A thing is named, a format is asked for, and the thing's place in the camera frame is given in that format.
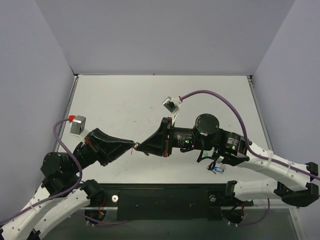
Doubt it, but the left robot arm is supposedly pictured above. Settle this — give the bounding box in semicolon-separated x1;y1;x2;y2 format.
0;128;135;240

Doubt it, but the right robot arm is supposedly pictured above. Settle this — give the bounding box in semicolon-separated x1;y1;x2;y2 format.
134;113;320;207

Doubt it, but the silver key with blue tag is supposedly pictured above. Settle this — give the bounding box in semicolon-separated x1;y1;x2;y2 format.
207;165;215;172

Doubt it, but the blue key tag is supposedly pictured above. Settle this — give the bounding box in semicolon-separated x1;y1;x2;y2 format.
214;166;225;174

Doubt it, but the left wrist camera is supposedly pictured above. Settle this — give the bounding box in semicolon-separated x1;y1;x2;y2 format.
68;115;87;135

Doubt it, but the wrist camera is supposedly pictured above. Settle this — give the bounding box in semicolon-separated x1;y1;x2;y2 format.
162;96;183;125
68;115;87;135

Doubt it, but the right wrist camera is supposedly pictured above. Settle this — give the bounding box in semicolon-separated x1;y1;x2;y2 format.
162;96;183;125

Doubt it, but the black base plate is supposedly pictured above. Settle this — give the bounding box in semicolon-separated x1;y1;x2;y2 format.
85;183;253;221

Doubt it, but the aluminium frame rail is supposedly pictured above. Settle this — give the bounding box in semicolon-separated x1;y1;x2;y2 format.
246;75;274;151

